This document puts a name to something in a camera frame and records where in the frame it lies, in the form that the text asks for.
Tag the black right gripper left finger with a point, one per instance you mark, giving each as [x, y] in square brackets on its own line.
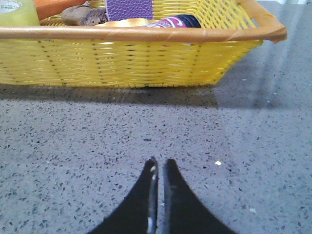
[137, 213]

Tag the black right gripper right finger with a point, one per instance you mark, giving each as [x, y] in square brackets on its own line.
[184, 212]

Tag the yellow packing tape roll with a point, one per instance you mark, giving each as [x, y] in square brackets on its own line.
[18, 13]

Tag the yellow woven plastic basket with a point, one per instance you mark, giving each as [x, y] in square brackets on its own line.
[53, 54]

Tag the dark bottle with pink label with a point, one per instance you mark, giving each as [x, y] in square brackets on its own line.
[178, 21]

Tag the shiny yellow rounded object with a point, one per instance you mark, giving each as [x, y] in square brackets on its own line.
[135, 22]

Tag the purple foam block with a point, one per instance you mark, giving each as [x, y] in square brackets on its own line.
[128, 9]

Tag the brown lumpy toy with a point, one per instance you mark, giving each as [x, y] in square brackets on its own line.
[84, 15]

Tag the orange toy carrot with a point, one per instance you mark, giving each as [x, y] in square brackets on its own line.
[48, 8]

